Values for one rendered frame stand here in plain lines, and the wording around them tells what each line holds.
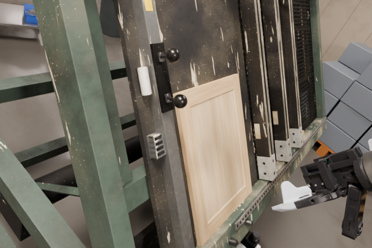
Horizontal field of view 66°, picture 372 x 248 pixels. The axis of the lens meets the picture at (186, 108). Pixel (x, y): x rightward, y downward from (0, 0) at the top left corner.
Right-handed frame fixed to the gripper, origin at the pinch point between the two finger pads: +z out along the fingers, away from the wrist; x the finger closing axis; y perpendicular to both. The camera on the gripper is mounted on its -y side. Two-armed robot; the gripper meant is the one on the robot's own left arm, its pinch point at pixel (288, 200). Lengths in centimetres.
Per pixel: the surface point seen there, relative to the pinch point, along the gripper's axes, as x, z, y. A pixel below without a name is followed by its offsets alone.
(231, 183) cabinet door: -31, 44, 5
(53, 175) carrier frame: 23, 90, 35
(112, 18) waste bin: -157, 259, 261
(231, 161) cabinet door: -32, 40, 13
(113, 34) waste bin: -164, 279, 249
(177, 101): 14.0, 9.0, 32.5
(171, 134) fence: 7.0, 24.3, 27.6
